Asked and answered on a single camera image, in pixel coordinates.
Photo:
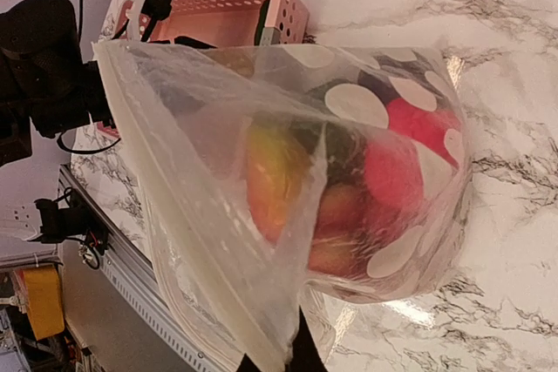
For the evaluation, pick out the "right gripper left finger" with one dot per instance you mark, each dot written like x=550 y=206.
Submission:
x=247 y=365

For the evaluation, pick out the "front aluminium rail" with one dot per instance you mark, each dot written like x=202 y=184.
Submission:
x=132 y=275

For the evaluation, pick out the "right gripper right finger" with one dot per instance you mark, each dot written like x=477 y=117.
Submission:
x=305 y=354

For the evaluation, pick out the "green cucumber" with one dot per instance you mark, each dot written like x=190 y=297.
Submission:
x=263 y=12

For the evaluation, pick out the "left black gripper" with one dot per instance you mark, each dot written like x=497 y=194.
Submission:
x=64 y=95

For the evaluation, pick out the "pink perforated plastic basket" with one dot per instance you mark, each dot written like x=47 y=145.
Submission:
x=232 y=23

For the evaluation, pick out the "red round fruit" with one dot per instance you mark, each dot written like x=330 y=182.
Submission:
x=409 y=165

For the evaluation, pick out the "green avocado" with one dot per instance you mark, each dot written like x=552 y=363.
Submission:
x=344 y=149

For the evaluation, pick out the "clear dotted zip top bag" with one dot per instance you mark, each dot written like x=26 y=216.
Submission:
x=183 y=115

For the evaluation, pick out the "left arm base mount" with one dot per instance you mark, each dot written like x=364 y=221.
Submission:
x=69 y=218

